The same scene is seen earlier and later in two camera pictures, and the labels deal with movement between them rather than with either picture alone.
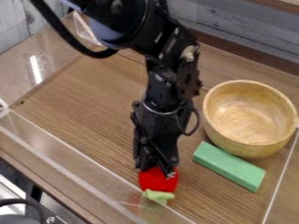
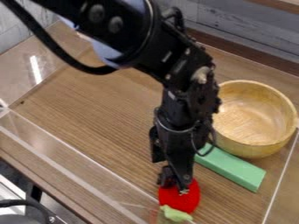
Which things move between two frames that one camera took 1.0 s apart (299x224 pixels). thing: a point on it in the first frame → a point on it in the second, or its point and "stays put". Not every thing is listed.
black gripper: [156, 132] → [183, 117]
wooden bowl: [248, 117] stays put
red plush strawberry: [157, 186] → [187, 201]
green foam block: [228, 167] stays put
